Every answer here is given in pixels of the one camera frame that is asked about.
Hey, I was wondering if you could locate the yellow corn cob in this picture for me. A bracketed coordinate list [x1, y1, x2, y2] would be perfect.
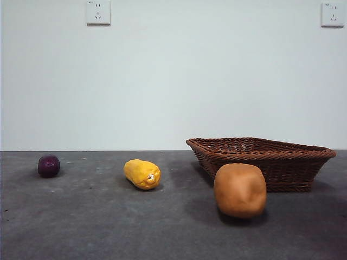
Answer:
[123, 159, 162, 191]

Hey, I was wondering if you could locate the brown potato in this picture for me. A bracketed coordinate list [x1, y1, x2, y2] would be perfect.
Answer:
[213, 163, 268, 219]

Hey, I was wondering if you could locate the brown wicker basket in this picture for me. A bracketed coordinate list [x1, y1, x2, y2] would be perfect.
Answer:
[185, 137, 337, 193]

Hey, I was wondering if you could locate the purple eggplant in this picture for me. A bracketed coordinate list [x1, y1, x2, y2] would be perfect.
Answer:
[37, 154, 61, 179]

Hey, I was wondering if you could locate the white wall socket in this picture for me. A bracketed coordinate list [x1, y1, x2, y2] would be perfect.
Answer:
[86, 0, 111, 27]
[320, 2, 347, 28]

